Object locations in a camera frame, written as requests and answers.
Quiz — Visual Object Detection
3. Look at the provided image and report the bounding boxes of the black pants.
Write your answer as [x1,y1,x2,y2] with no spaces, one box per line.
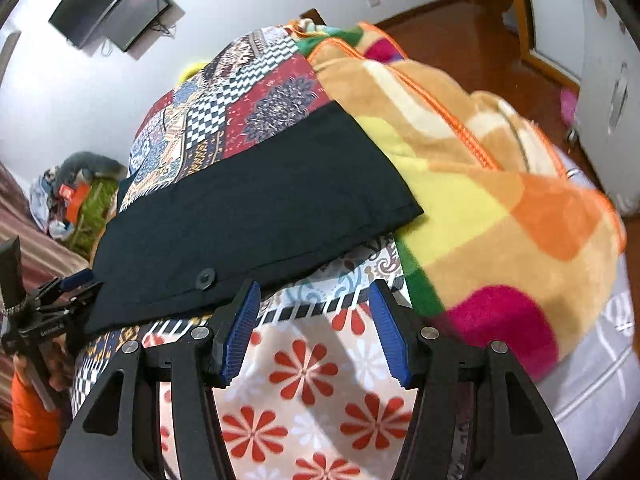
[84,102,422,336]

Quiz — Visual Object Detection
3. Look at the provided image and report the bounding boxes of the person's left hand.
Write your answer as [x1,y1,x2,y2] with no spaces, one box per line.
[13,335,75,392]

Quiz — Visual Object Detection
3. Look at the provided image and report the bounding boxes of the red gold striped curtain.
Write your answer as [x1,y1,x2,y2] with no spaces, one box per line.
[0,159,91,411]

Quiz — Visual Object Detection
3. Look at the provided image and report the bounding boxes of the pile of clothes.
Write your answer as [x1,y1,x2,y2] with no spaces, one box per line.
[28,166,65,234]

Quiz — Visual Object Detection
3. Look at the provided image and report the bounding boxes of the patchwork patterned bedspread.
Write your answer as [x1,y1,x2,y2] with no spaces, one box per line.
[72,26,416,479]

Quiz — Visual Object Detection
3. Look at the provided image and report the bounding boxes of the orange box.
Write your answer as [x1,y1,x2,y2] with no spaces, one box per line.
[58,182,91,224]

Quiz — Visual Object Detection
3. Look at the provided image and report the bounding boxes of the orange jacket sleeve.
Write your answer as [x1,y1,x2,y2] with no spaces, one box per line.
[11,372,63,479]

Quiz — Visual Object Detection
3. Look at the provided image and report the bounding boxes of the grey plush toy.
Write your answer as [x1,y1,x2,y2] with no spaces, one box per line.
[52,151,127,194]

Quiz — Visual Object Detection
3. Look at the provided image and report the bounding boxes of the colourful plaid fleece blanket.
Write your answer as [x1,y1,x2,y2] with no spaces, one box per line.
[286,20,626,379]

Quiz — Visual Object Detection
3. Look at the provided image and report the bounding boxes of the white grid pattern bedsheet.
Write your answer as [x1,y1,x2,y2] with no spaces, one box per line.
[534,148,640,480]

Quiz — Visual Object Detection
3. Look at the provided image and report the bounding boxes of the white cabinet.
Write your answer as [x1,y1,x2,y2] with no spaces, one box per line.
[575,0,639,216]

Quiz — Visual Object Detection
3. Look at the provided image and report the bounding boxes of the small black wall monitor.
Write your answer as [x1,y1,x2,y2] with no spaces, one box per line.
[103,0,170,52]

